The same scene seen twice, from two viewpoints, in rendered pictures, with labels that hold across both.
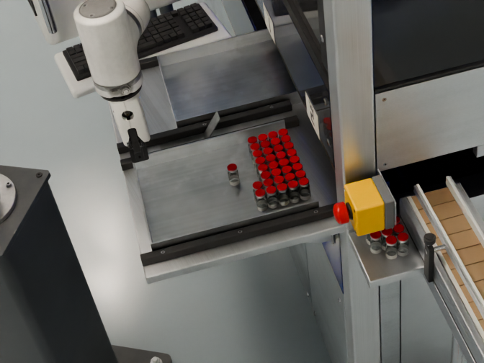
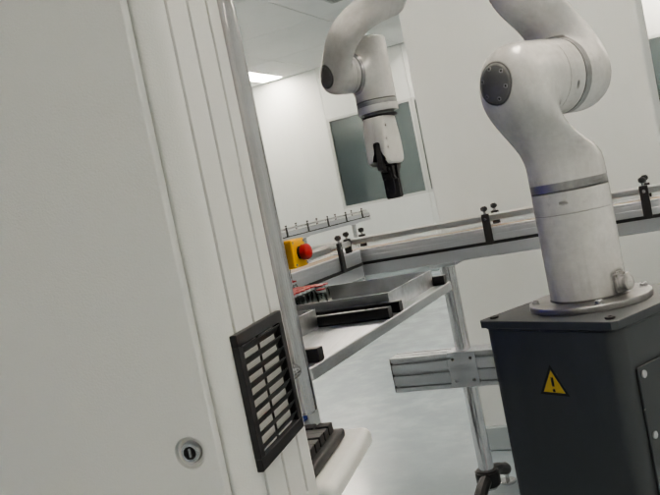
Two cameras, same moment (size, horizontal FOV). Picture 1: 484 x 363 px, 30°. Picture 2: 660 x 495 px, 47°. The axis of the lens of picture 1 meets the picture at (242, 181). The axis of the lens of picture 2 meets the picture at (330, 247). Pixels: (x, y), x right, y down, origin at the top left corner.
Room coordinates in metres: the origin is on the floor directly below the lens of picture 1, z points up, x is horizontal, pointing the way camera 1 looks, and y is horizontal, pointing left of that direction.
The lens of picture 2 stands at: (2.68, 0.91, 1.09)
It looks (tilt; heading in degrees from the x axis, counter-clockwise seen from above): 3 degrees down; 213
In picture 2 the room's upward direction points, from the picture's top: 11 degrees counter-clockwise
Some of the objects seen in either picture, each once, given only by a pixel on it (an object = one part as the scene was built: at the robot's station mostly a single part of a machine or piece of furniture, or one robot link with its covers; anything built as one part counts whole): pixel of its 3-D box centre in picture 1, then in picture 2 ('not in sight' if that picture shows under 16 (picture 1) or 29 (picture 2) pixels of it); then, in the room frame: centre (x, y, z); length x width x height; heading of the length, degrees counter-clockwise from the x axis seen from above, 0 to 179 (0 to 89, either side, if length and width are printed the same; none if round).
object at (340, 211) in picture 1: (344, 212); (303, 251); (1.11, -0.17, 0.99); 0.04 x 0.04 x 0.04; 7
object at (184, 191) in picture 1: (222, 184); (337, 300); (1.34, 0.04, 0.90); 0.34 x 0.26 x 0.04; 96
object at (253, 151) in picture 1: (262, 171); (301, 302); (1.35, -0.05, 0.90); 0.18 x 0.02 x 0.05; 6
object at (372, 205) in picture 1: (368, 206); (288, 254); (1.12, -0.22, 1.00); 0.08 x 0.07 x 0.07; 97
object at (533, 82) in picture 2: not in sight; (541, 116); (1.47, 0.57, 1.16); 0.19 x 0.12 x 0.24; 155
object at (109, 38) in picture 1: (108, 38); (368, 70); (1.25, 0.18, 1.35); 0.09 x 0.08 x 0.13; 155
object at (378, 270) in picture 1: (393, 251); not in sight; (1.11, -0.26, 0.87); 0.14 x 0.13 x 0.02; 97
